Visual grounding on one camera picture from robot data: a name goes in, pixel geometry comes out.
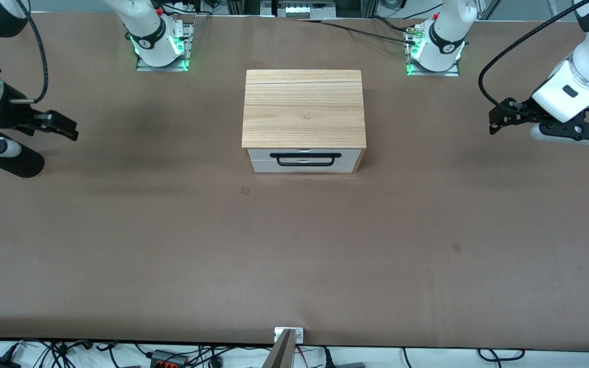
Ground black vase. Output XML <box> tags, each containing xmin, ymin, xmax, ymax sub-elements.
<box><xmin>0</xmin><ymin>130</ymin><xmax>45</xmax><ymax>178</ymax></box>

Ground black power strip red switches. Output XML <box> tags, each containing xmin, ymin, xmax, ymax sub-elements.
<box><xmin>150</xmin><ymin>350</ymin><xmax>189</xmax><ymax>368</ymax></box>

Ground black metal drawer handle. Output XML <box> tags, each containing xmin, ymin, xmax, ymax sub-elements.
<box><xmin>269</xmin><ymin>152</ymin><xmax>342</xmax><ymax>167</ymax></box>

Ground black looped floor cable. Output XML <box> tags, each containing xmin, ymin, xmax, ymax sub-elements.
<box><xmin>478</xmin><ymin>348</ymin><xmax>526</xmax><ymax>362</ymax></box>

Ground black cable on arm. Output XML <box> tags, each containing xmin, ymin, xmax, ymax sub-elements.
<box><xmin>8</xmin><ymin>0</ymin><xmax>50</xmax><ymax>104</ymax></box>
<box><xmin>479</xmin><ymin>0</ymin><xmax>589</xmax><ymax>116</ymax></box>

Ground light wooden drawer cabinet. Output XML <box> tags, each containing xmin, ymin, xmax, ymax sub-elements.
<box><xmin>241</xmin><ymin>69</ymin><xmax>368</xmax><ymax>175</ymax></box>

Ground white-fronted drawer with handle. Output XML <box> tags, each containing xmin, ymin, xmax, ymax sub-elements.
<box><xmin>248</xmin><ymin>149</ymin><xmax>365</xmax><ymax>161</ymax></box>

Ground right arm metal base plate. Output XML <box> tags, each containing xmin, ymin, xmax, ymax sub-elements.
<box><xmin>136</xmin><ymin>15</ymin><xmax>194</xmax><ymax>72</ymax></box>

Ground black cable across table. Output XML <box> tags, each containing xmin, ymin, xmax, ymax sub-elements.
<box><xmin>294</xmin><ymin>18</ymin><xmax>417</xmax><ymax>45</ymax></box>

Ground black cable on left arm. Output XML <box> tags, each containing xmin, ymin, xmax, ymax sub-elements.
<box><xmin>479</xmin><ymin>0</ymin><xmax>589</xmax><ymax>116</ymax></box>

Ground white terminal block device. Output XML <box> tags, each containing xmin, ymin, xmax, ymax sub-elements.
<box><xmin>274</xmin><ymin>0</ymin><xmax>337</xmax><ymax>19</ymax></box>

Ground aluminium beam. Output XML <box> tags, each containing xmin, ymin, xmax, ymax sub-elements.
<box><xmin>261</xmin><ymin>329</ymin><xmax>298</xmax><ymax>368</ymax></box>

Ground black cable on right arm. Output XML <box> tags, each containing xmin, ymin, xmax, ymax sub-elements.
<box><xmin>8</xmin><ymin>0</ymin><xmax>50</xmax><ymax>104</ymax></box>

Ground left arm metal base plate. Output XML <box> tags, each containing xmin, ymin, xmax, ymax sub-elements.
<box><xmin>406</xmin><ymin>28</ymin><xmax>460</xmax><ymax>77</ymax></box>

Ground silver metal edge bracket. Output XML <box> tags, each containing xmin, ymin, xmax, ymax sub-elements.
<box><xmin>274</xmin><ymin>327</ymin><xmax>305</xmax><ymax>343</ymax></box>

